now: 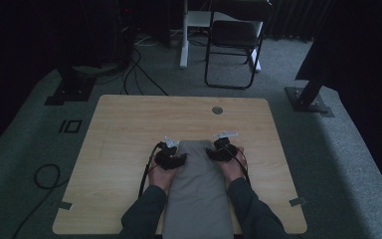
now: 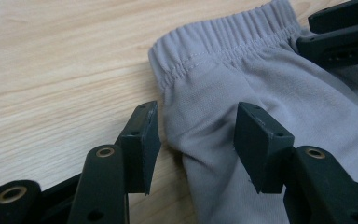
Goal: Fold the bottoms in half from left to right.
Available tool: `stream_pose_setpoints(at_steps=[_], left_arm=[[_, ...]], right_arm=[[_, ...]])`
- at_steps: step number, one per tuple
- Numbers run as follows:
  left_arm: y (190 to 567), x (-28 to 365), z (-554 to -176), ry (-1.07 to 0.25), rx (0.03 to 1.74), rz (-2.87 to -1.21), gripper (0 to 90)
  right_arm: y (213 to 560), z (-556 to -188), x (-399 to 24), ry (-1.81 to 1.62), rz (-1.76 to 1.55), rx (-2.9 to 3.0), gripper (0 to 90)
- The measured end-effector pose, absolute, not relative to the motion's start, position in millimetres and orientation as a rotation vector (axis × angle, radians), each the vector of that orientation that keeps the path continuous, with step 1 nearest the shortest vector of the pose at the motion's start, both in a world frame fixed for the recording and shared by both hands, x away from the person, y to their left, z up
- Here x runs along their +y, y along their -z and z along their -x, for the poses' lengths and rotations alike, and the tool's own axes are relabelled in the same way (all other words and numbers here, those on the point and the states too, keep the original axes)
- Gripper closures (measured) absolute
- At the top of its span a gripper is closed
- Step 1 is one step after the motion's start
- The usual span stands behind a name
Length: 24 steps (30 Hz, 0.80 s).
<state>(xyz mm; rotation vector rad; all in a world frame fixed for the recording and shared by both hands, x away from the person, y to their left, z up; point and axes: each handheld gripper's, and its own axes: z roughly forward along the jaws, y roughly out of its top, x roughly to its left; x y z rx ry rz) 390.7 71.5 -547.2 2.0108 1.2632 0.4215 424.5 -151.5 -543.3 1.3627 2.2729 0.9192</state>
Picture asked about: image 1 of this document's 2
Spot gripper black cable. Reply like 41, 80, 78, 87
224, 145, 252, 187
137, 141, 166, 199

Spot looped black floor cable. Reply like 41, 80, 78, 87
11, 163, 70, 239

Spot black metal stand base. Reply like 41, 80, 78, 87
285, 78, 335, 119
44, 64, 97, 107

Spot dark curtain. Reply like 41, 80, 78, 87
265, 0, 332, 43

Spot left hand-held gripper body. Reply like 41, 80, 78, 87
154, 135, 181, 171

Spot bundle of black floor cables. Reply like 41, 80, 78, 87
93, 33, 169, 97

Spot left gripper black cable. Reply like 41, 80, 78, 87
137, 141, 166, 199

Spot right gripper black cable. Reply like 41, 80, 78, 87
224, 145, 252, 187

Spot grey sweatpants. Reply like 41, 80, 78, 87
161, 139, 235, 239

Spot person's right hand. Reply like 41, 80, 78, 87
218, 145, 249, 183

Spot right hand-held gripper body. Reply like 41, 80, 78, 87
213, 130, 240, 163

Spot person's left hand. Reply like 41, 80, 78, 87
147, 161, 179, 196

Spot black folding chair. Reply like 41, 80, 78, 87
204, 0, 275, 91

